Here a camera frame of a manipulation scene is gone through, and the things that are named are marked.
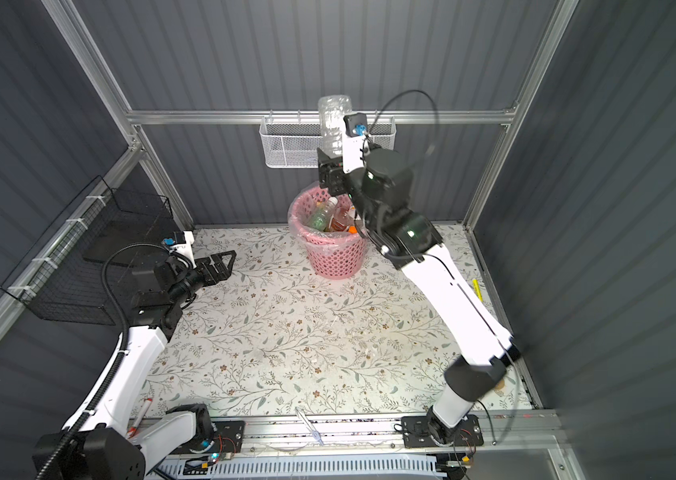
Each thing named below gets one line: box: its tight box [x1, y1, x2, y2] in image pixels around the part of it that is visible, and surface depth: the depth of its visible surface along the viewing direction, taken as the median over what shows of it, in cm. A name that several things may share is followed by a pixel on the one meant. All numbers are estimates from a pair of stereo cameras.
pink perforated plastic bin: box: [290, 187, 369, 279], surface depth 91 cm
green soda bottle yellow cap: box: [309, 201, 330, 232], surface depth 96 cm
